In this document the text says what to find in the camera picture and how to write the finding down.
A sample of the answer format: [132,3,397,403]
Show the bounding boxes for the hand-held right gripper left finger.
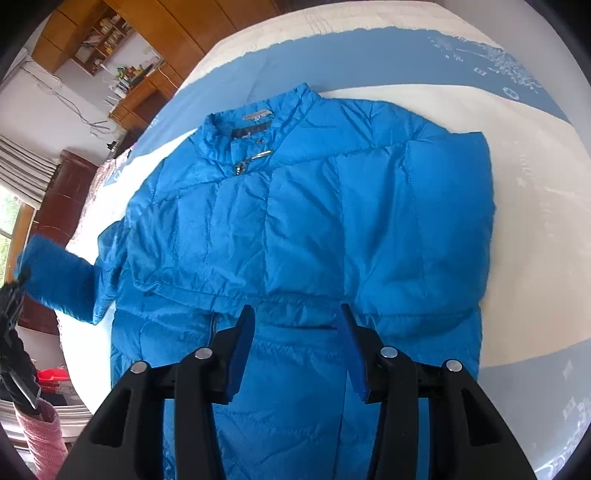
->
[55,304,257,480]

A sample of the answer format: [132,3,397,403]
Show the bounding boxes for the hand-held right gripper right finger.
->
[337,302,539,480]

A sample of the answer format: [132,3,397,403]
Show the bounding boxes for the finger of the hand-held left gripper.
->
[0,270,32,330]

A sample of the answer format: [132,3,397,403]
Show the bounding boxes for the blue down jacket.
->
[17,83,497,480]

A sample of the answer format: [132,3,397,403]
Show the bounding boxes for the red plastic item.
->
[36,367,71,394]

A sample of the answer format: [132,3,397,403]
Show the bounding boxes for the wooden framed window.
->
[0,185,37,289]

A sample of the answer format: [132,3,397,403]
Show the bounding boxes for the white striped bedding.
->
[0,399,89,441]

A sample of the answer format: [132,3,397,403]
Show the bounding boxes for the dark wooden headboard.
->
[22,150,100,330]

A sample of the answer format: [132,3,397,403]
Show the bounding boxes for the white pleated curtain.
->
[0,135,62,205]

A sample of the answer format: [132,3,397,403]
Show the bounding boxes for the pink floral quilt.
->
[88,150,137,197]

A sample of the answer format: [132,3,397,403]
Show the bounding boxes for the light wooden desk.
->
[108,64,188,136]

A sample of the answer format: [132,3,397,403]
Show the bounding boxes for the blue and white printed blanket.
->
[58,4,591,480]

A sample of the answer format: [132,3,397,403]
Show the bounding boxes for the light wooden wardrobe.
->
[31,0,283,77]

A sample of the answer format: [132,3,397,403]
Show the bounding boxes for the thin wall cable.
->
[17,62,127,137]

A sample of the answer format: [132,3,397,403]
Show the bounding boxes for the wall shelf with small items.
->
[73,13,161,78]

